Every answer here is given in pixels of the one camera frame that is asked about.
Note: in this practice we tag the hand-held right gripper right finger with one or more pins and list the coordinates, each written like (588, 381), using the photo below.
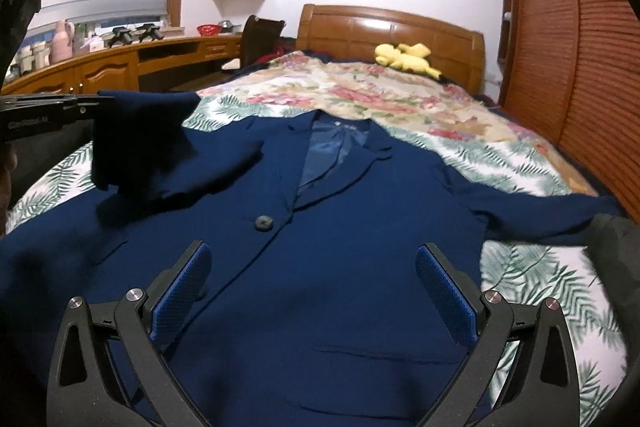
(445, 302)

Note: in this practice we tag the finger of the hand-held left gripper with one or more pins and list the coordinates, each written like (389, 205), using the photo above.
(87, 105)

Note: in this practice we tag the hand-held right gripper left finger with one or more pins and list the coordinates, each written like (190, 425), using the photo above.
(185, 292)

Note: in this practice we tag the navy blue suit jacket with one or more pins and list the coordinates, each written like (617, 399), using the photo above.
(300, 232)

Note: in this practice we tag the person's left hand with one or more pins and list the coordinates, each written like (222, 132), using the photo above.
(6, 179)

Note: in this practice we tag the wooden desk cabinet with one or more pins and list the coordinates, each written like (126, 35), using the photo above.
(105, 69)

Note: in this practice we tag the white jars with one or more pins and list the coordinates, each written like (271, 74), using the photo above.
(34, 57)

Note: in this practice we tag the pink jug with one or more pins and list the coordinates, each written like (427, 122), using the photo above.
(62, 43)

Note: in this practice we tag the black stand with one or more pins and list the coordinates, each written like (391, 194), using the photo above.
(148, 32)
(120, 37)

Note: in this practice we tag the leaf print bed sheet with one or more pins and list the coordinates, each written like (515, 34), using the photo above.
(540, 287)

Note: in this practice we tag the red bowl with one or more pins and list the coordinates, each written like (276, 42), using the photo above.
(208, 30)

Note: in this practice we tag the white seat cushion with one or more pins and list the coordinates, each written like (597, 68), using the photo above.
(231, 63)

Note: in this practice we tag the metal pot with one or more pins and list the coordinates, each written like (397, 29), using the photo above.
(228, 27)

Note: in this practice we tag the dark cloth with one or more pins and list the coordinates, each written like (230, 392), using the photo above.
(617, 257)

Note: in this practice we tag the dark wooden chair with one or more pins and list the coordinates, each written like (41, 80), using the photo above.
(260, 37)

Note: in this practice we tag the red cloth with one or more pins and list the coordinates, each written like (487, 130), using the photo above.
(280, 57)

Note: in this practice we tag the floral blanket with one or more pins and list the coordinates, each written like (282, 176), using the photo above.
(400, 102)

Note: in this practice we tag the yellow plush toy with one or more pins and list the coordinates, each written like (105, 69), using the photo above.
(407, 59)

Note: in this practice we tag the wooden louvered wardrobe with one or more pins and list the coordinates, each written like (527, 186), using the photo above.
(565, 57)

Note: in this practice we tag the wooden bed headboard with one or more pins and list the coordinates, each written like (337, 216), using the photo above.
(380, 27)

